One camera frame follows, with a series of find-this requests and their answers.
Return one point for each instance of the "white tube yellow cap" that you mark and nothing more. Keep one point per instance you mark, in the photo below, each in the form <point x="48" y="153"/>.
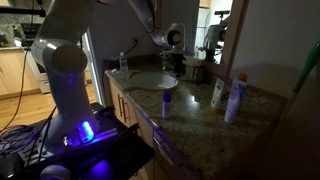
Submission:
<point x="217" y="95"/>

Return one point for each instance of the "white bottle purple cap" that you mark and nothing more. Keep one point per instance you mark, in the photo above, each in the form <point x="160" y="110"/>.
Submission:
<point x="166" y="105"/>

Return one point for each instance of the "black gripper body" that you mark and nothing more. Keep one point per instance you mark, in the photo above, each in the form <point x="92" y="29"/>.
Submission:
<point x="178" y="66"/>

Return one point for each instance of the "wood framed wall mirror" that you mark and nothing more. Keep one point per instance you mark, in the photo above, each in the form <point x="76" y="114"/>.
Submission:
<point x="219" y="39"/>

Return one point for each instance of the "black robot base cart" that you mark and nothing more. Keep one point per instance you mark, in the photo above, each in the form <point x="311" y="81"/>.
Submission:
<point x="116" y="153"/>

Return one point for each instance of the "clear plastic water bottle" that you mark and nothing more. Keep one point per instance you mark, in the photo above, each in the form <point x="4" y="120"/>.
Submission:
<point x="123" y="63"/>

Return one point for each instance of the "green soap dispenser bottle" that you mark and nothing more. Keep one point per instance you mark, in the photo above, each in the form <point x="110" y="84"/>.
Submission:
<point x="166" y="60"/>

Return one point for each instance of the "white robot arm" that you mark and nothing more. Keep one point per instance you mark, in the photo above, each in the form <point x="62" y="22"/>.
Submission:
<point x="55" y="48"/>

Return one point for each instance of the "green broom handle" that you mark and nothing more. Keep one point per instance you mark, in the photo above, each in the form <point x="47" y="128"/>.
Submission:
<point x="311" y="61"/>

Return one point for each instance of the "white oval sink basin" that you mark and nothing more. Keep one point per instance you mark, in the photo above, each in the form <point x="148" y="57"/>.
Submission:
<point x="153" y="81"/>

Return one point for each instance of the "metal toothbrush holder cup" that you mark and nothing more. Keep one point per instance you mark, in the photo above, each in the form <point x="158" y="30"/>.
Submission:
<point x="198" y="73"/>

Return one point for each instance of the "wooden vanity cabinet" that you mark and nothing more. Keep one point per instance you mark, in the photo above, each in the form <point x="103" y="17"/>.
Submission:
<point x="167" y="163"/>

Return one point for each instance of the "white bottle orange cap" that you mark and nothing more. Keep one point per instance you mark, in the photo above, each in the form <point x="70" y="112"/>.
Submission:
<point x="236" y="95"/>

